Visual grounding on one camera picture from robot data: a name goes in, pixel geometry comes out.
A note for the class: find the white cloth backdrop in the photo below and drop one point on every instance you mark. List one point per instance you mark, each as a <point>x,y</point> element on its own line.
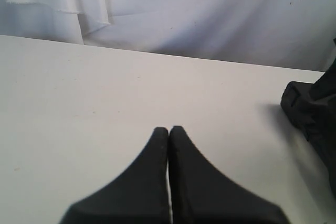
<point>284,33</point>

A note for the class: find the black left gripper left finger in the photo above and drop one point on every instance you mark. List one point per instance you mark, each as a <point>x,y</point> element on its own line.
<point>138,195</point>

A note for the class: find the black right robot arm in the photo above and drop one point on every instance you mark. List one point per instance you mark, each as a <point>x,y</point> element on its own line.
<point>322,93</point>

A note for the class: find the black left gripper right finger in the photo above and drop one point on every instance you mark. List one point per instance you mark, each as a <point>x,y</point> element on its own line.
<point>200,193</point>

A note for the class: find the black plastic tool case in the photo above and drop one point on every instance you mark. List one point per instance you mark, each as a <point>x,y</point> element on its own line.
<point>299,109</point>

